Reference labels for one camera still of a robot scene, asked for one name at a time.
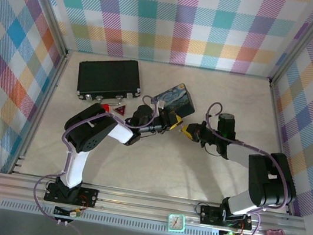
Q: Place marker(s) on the small mint green clock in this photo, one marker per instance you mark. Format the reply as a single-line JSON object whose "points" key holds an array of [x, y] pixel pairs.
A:
{"points": [[176, 222]]}

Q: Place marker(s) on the aluminium frame post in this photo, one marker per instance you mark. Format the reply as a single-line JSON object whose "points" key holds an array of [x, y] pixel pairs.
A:
{"points": [[302, 42], [45, 7]]}

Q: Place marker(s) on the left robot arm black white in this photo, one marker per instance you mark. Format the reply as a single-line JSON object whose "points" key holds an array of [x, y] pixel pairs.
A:
{"points": [[77, 167]]}

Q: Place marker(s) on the red triangle sign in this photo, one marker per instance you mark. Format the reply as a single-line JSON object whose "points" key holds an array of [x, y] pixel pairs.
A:
{"points": [[120, 111]]}

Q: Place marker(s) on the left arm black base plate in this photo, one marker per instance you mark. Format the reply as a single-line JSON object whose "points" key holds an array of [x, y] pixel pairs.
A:
{"points": [[88, 197]]}

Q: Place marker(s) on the starry night print tin box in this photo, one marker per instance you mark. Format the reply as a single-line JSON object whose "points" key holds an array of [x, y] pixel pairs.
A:
{"points": [[177, 98]]}

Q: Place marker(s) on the aluminium front rail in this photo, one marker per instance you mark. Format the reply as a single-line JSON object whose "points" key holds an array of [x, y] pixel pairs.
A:
{"points": [[143, 203]]}

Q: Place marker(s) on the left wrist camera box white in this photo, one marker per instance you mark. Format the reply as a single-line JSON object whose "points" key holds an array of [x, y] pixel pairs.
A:
{"points": [[160, 104]]}

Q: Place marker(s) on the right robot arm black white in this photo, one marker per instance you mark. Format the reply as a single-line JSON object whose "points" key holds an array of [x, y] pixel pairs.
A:
{"points": [[268, 183]]}

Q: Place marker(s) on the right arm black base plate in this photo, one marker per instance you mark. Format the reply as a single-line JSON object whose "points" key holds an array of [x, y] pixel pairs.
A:
{"points": [[209, 215]]}

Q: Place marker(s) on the black hard case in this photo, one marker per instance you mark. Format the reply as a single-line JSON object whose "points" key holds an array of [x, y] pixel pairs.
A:
{"points": [[109, 78]]}

